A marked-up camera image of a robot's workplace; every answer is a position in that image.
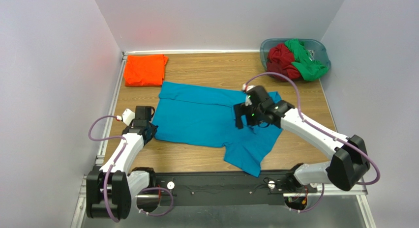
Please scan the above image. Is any translucent teal plastic bin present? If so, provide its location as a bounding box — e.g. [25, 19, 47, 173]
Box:
[260, 38, 331, 80]

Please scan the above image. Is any dark red t shirt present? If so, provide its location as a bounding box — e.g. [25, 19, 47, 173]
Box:
[267, 43, 302, 80]

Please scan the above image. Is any blue t shirt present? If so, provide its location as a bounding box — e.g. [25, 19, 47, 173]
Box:
[152, 81, 282, 177]

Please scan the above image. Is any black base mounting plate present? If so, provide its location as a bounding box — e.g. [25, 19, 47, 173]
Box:
[91, 168, 351, 207]

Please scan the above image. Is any green t shirt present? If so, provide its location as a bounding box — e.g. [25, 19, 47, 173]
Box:
[284, 39, 329, 81]

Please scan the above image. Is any aluminium left side rail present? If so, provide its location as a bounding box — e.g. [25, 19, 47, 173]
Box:
[94, 52, 127, 166]

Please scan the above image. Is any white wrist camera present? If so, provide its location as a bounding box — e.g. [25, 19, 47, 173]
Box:
[116, 109, 135, 126]
[241, 84, 255, 92]

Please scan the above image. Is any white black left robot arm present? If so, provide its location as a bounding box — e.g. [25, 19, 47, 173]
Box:
[86, 106, 157, 222]

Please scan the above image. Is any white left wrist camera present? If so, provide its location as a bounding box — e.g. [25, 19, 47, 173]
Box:
[116, 109, 135, 126]

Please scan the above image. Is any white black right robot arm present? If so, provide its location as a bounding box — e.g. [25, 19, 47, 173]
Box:
[234, 85, 370, 191]

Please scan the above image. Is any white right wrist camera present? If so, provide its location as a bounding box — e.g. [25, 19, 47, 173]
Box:
[241, 84, 255, 92]

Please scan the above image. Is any aluminium front frame rail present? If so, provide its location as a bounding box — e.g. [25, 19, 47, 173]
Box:
[78, 172, 368, 198]

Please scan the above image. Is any folded orange t shirt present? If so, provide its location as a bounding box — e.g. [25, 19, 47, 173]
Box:
[123, 54, 169, 86]

